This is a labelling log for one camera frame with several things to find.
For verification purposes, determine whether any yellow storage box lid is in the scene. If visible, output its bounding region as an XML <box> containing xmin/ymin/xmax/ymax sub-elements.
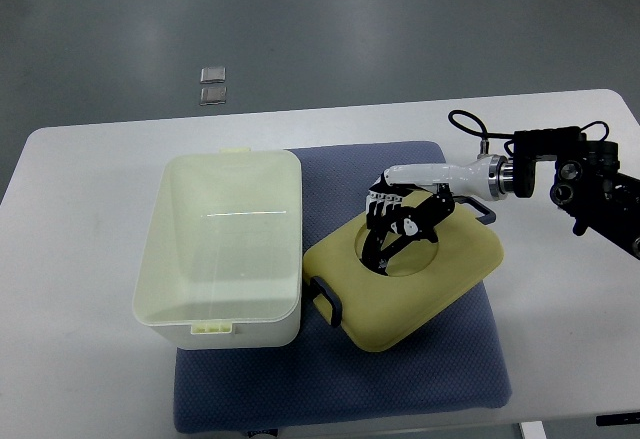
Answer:
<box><xmin>302</xmin><ymin>205</ymin><xmax>503</xmax><ymax>352</ymax></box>

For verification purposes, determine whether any black bracket under table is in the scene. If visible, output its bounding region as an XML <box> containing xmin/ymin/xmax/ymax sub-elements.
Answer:
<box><xmin>596</xmin><ymin>411</ymin><xmax>640</xmax><ymax>427</ymax></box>

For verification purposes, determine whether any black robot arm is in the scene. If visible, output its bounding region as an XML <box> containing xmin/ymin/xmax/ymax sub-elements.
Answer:
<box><xmin>448</xmin><ymin>110</ymin><xmax>639</xmax><ymax>258</ymax></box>

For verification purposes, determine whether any silver floor plate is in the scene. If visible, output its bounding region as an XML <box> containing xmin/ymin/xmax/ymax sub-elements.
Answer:
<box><xmin>200</xmin><ymin>85</ymin><xmax>227</xmax><ymax>106</ymax></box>
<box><xmin>200</xmin><ymin>66</ymin><xmax>226</xmax><ymax>84</ymax></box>

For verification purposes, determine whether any blue padded mat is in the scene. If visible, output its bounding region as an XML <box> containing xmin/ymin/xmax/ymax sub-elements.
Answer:
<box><xmin>174</xmin><ymin>141</ymin><xmax>511</xmax><ymax>434</ymax></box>

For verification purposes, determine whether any upper silver floor plate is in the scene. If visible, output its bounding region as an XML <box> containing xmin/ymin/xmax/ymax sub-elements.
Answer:
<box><xmin>200</xmin><ymin>66</ymin><xmax>226</xmax><ymax>84</ymax></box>

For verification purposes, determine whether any white storage box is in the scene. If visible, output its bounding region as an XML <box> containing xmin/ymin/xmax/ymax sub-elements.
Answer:
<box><xmin>133</xmin><ymin>150</ymin><xmax>302</xmax><ymax>350</ymax></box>

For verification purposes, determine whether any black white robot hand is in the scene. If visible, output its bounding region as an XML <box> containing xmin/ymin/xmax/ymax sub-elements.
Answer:
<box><xmin>361</xmin><ymin>172</ymin><xmax>496</xmax><ymax>275</ymax></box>

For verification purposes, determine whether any lower silver floor plate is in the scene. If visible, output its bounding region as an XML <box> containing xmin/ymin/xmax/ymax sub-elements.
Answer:
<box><xmin>200</xmin><ymin>85</ymin><xmax>227</xmax><ymax>106</ymax></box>

